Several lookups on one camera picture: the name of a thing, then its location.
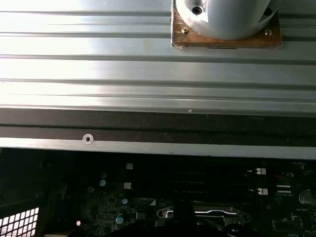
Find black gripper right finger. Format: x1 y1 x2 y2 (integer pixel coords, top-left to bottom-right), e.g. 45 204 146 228
184 198 257 237

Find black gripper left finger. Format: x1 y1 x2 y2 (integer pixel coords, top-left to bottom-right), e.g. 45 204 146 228
105 198 185 237

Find metal locking lever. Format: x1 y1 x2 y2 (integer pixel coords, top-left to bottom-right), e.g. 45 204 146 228
161 206 237 219

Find black RAM slot white clips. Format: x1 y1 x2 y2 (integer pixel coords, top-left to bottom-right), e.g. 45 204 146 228
172 167 267 176
172 188 269 197

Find green motherboard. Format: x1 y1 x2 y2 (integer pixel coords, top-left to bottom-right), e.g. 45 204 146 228
37 158 316 237

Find black PC case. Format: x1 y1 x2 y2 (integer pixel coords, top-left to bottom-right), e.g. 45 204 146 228
0 107 316 237

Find silver coin battery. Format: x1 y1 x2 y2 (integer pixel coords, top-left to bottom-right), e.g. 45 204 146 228
298 189 316 207

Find brown base plate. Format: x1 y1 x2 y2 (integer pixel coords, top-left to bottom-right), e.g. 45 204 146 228
171 9 282 49

